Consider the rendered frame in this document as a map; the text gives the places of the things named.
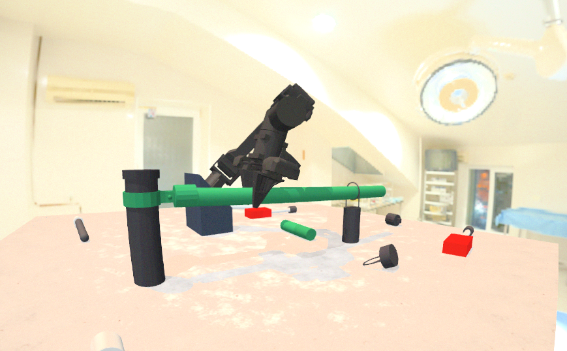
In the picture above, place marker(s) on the long green rod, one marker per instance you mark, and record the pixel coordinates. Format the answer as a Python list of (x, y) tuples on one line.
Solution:
[(211, 196)]

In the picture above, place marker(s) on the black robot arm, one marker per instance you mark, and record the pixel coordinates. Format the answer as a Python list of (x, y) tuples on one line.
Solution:
[(290, 108)]

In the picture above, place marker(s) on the green clamp band with cup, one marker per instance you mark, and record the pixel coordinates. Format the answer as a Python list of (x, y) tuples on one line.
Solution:
[(181, 196)]

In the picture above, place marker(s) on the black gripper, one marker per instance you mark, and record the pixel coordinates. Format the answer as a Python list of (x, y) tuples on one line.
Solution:
[(263, 168)]

